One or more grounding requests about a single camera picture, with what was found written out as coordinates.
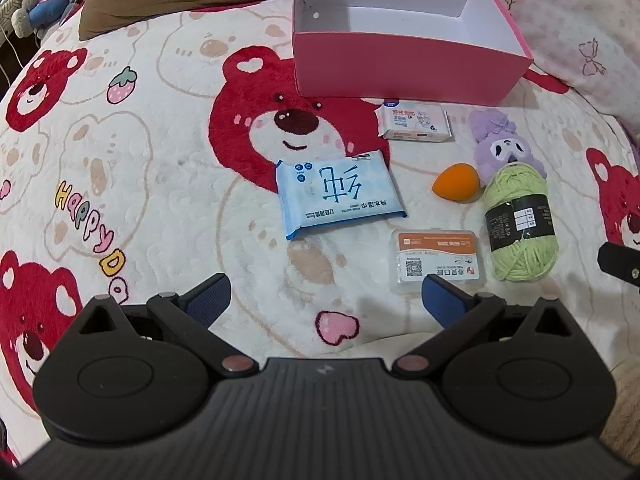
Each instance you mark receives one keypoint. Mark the small white wipes pack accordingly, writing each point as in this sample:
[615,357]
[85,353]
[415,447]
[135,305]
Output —
[415,122]

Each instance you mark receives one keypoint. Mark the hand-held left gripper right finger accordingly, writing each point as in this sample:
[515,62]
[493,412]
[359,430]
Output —
[440,300]

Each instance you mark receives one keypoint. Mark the grey plush toy blue clothes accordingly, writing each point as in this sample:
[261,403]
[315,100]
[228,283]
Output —
[42,12]

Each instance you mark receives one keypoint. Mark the green yarn ball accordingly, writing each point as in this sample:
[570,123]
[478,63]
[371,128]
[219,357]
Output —
[520,225]

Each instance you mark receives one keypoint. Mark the pink cardboard box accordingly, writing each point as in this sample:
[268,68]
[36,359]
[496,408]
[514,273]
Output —
[400,67]

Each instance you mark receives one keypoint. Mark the red bear printed blanket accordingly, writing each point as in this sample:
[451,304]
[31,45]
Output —
[175,185]

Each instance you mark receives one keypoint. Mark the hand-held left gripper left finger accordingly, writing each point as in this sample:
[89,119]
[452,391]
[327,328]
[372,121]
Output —
[210,295]

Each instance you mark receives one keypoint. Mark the beige satin sheet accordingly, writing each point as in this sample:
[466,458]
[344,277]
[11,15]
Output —
[626,380]

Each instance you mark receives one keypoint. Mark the blue wet wipes pack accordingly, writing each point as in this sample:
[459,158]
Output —
[337,195]

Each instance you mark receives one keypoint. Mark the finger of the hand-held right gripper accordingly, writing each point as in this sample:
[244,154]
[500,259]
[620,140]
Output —
[620,262]

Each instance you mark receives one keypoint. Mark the orange makeup sponge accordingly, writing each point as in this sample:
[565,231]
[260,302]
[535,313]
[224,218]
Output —
[456,182]

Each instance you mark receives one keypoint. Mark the clear floss box orange label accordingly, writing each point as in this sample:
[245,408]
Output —
[435,260]

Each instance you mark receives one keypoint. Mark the pink checked pillow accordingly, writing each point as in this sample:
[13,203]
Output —
[580,30]

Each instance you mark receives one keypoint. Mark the purple plush toy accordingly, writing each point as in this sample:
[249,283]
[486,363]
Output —
[500,145]

